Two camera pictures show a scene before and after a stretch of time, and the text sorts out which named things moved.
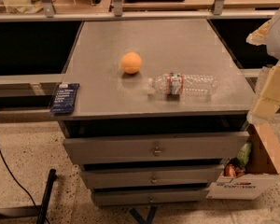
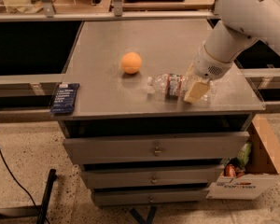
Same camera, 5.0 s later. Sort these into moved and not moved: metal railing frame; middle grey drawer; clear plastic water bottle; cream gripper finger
Moved: cream gripper finger
Not moved: middle grey drawer; metal railing frame; clear plastic water bottle
